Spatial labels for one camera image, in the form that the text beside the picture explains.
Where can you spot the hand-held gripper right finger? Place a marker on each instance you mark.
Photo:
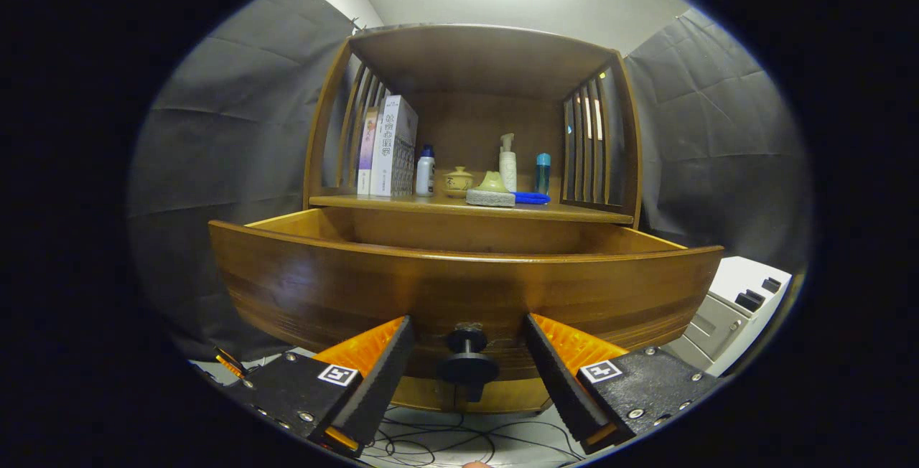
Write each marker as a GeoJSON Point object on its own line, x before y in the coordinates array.
{"type": "Point", "coordinates": [556, 382]}

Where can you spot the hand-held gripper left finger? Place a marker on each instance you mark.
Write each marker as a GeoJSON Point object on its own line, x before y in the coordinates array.
{"type": "Point", "coordinates": [380, 382]}

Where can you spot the wooden drawer with black knob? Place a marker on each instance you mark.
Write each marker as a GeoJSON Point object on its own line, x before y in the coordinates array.
{"type": "Point", "coordinates": [359, 288]}

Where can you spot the wooden countertop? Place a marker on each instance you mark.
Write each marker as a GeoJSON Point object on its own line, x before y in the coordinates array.
{"type": "Point", "coordinates": [431, 204]}

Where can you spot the wooden cabinet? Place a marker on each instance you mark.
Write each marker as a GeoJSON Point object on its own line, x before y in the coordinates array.
{"type": "Point", "coordinates": [474, 59]}

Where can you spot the orange black tool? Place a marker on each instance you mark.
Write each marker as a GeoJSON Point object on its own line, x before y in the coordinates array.
{"type": "Point", "coordinates": [230, 364]}

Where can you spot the blue folded cloth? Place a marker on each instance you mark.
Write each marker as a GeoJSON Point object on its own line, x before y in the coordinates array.
{"type": "Point", "coordinates": [533, 198]}

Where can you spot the clear blue bottle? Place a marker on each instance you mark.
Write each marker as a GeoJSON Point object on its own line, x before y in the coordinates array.
{"type": "Point", "coordinates": [543, 175]}

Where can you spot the white storage unit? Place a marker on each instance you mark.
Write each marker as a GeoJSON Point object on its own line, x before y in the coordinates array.
{"type": "Point", "coordinates": [739, 281]}

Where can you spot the white bottle with blue cap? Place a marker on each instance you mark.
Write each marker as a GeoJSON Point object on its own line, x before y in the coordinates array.
{"type": "Point", "coordinates": [425, 177]}

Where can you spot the yellow lidded tea cup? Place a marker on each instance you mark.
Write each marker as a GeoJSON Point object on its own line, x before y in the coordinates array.
{"type": "Point", "coordinates": [457, 182]}

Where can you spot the white pump bottle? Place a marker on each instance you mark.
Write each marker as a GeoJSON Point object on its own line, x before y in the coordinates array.
{"type": "Point", "coordinates": [508, 166]}

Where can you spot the thin purple book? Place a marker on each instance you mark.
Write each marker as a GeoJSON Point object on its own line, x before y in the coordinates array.
{"type": "Point", "coordinates": [366, 156]}

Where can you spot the thick white book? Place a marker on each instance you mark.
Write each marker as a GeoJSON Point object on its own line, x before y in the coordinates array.
{"type": "Point", "coordinates": [391, 152]}

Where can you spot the black backdrop cloth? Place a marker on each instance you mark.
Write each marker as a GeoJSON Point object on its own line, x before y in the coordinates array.
{"type": "Point", "coordinates": [215, 166]}

